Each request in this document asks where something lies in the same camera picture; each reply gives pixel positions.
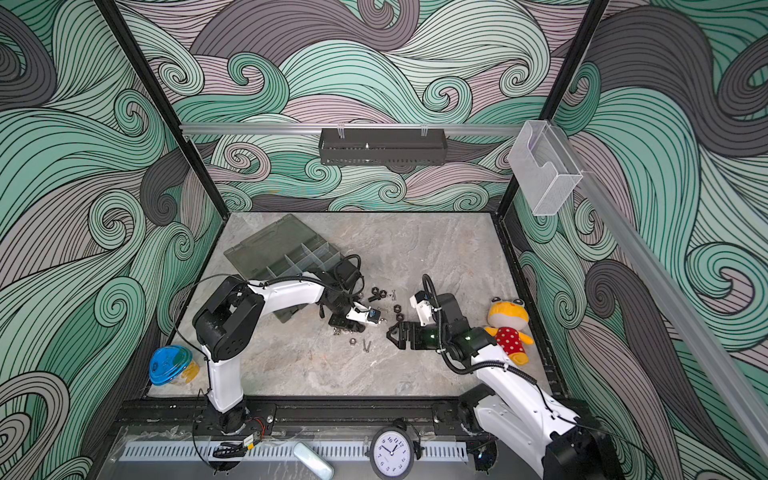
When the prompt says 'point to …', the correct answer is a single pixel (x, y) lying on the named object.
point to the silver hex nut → (352, 341)
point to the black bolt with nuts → (377, 294)
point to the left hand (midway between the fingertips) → (358, 315)
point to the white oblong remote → (313, 462)
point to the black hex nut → (397, 308)
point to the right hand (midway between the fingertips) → (398, 337)
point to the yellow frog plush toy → (507, 318)
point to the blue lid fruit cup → (173, 365)
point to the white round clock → (391, 453)
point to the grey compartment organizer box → (286, 247)
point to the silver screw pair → (364, 345)
